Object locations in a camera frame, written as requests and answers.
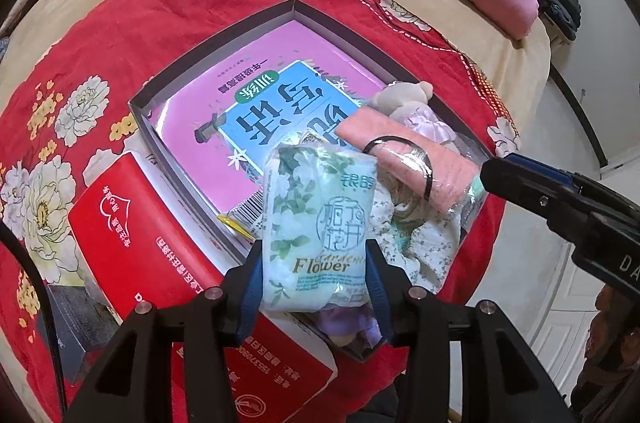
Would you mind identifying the teddy bear lilac dress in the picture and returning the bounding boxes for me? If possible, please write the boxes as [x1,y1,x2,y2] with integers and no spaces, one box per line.
[367,80,458,154]

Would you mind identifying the red tissue box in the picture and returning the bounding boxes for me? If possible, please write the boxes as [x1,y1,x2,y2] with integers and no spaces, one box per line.
[67,153,338,423]

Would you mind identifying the pink book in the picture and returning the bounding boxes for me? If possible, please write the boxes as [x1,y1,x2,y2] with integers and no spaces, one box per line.
[150,19,396,224]

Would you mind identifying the black hair tie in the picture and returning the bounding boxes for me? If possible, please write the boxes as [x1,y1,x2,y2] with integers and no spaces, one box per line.
[362,135,435,201]

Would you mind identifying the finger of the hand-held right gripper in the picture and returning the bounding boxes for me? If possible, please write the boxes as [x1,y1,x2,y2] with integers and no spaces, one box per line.
[502,152,583,191]
[481,157,598,229]

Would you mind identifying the white floral scrunchie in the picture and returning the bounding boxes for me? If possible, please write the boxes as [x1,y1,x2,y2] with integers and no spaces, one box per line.
[372,183,473,294]

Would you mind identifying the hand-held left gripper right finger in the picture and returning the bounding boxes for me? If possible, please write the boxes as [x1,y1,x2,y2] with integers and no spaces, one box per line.
[365,240,576,423]

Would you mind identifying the black backpack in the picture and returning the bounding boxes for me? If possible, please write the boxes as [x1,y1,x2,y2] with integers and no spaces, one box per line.
[537,0,583,44]

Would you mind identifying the red floral blanket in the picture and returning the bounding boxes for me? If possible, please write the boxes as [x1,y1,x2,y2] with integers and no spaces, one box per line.
[0,0,523,423]

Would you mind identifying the thick black cable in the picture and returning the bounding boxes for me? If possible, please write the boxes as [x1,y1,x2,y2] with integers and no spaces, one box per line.
[0,220,68,409]

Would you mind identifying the pink towel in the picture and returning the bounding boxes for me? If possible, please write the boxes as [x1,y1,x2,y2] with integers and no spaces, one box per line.
[334,105,488,216]

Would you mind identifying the pale green tissue pack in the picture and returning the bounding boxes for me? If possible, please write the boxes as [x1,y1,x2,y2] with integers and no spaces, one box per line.
[295,128,351,151]

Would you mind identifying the small teddy bear purple dress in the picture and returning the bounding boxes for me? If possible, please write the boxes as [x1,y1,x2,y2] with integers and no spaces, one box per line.
[317,305,388,349]

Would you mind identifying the green floral tissue pack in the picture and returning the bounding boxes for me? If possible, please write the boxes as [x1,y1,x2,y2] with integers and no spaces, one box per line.
[262,143,378,314]

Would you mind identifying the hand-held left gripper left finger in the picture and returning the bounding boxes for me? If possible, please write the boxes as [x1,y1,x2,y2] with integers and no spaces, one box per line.
[65,243,266,423]

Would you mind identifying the green makeup sponge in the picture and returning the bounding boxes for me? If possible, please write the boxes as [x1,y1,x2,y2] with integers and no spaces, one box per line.
[460,183,488,214]

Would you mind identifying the yellow-edged tissue pack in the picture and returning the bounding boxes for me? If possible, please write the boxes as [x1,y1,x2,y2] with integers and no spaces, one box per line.
[217,203,266,240]

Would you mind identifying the dark blue small box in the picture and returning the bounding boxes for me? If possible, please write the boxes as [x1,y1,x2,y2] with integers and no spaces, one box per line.
[47,283,121,386]

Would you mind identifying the white door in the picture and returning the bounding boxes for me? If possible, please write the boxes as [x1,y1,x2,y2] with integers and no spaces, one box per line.
[500,223,601,404]

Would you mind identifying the person's right forearm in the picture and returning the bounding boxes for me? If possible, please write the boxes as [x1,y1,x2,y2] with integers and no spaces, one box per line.
[570,283,640,423]

